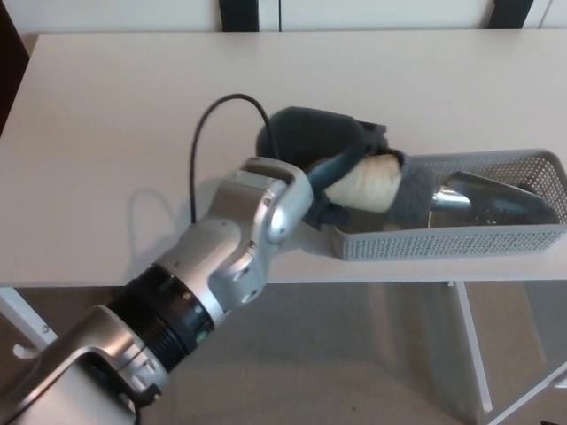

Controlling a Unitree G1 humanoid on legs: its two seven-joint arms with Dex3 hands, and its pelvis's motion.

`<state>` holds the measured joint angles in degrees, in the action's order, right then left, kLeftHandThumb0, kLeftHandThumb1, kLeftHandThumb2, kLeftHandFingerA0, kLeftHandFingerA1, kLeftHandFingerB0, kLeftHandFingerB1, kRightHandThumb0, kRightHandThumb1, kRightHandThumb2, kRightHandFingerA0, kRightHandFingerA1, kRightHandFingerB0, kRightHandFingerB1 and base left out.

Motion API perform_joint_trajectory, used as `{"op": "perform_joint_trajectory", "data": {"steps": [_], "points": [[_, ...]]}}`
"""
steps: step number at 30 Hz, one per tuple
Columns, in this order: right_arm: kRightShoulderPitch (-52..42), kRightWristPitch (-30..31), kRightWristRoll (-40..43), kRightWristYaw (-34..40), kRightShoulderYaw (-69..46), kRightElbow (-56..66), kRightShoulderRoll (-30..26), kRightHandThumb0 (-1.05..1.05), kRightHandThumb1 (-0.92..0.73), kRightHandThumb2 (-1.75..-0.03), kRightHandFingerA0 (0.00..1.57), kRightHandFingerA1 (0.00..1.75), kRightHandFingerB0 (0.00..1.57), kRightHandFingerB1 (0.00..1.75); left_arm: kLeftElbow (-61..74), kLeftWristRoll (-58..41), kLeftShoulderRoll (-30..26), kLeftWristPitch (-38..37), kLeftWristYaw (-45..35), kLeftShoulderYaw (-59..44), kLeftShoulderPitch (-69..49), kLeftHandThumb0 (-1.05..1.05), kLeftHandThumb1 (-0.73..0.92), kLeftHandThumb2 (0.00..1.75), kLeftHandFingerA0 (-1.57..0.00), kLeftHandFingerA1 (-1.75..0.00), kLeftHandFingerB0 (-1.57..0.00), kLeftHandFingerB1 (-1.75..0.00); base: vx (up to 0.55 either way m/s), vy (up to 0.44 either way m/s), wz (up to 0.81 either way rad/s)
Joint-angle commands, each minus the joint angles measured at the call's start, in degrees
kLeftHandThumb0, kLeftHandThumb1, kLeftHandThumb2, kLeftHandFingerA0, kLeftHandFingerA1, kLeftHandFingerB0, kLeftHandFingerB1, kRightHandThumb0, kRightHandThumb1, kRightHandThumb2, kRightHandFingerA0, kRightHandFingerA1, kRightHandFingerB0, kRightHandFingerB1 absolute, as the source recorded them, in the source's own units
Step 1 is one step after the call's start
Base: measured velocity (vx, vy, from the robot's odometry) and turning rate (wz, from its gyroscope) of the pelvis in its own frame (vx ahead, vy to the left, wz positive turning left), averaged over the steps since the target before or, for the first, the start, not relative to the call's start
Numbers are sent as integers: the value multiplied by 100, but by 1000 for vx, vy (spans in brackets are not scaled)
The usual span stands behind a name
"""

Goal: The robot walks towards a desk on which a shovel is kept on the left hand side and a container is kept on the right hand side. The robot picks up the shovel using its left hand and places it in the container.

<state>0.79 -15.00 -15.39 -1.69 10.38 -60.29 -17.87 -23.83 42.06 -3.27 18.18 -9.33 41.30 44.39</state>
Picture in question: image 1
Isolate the white cabinet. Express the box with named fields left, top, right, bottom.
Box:
left=17, top=0, right=567, bottom=36

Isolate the grey perforated plastic basket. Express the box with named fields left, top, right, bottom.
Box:
left=327, top=147, right=567, bottom=263

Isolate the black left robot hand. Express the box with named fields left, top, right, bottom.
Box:
left=255, top=105, right=392, bottom=232

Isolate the dark brown furniture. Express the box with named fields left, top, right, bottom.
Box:
left=0, top=0, right=33, bottom=143

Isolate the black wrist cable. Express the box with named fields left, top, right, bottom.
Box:
left=187, top=92, right=281, bottom=223

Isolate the white desk with metal frame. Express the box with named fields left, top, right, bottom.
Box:
left=0, top=29, right=567, bottom=425

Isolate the black cabinet handle strap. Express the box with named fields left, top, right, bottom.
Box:
left=488, top=0, right=529, bottom=32
left=218, top=0, right=260, bottom=34

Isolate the metal shovel with handle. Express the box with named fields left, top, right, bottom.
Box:
left=324, top=150, right=559, bottom=230

